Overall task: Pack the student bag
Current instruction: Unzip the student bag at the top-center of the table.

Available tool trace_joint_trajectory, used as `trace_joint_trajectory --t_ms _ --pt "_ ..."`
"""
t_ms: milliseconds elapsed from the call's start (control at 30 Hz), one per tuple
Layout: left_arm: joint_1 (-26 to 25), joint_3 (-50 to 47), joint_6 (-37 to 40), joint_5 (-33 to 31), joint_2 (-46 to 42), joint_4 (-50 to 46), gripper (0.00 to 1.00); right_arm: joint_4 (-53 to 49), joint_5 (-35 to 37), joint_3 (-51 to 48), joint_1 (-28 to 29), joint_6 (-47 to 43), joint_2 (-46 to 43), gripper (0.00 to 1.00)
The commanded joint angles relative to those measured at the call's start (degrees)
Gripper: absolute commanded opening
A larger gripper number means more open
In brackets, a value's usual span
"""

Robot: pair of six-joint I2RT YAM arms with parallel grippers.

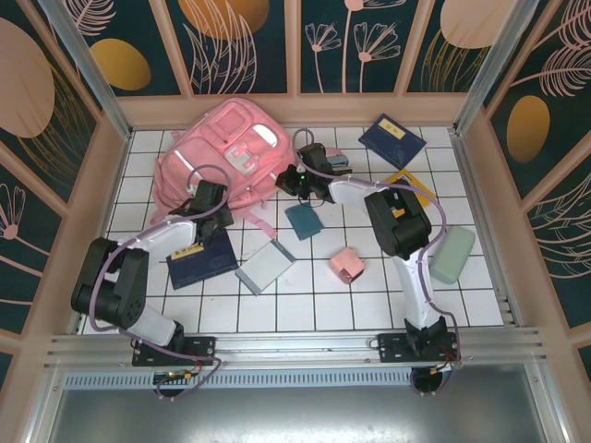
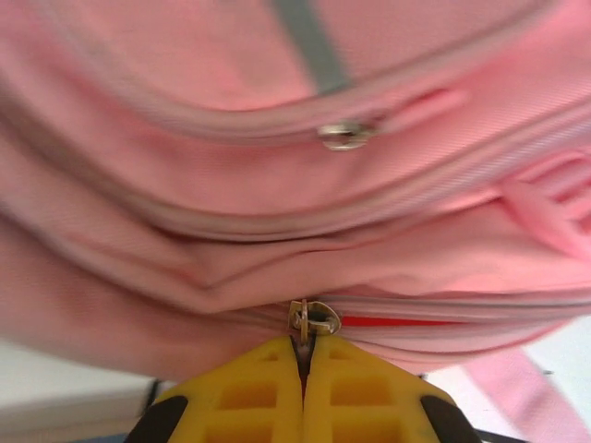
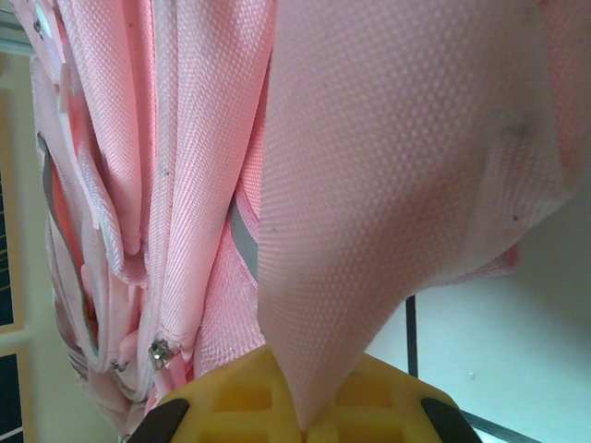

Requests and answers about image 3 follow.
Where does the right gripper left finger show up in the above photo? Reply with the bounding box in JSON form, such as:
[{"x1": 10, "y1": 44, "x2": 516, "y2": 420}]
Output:
[{"x1": 131, "y1": 346, "x2": 307, "y2": 443}]

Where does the pink student backpack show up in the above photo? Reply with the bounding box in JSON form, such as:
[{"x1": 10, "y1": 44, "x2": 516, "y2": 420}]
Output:
[{"x1": 30, "y1": 0, "x2": 591, "y2": 442}]

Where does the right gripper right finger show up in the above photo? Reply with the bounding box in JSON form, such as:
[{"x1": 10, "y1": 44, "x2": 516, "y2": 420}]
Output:
[{"x1": 305, "y1": 353, "x2": 481, "y2": 443}]

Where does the dark floral wall panel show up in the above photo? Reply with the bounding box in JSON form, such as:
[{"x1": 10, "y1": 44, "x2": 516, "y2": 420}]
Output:
[{"x1": 0, "y1": 182, "x2": 18, "y2": 327}]

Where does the beige enclosure frame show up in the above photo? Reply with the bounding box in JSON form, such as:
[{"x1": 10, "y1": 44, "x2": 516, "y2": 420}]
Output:
[{"x1": 0, "y1": 50, "x2": 121, "y2": 443}]

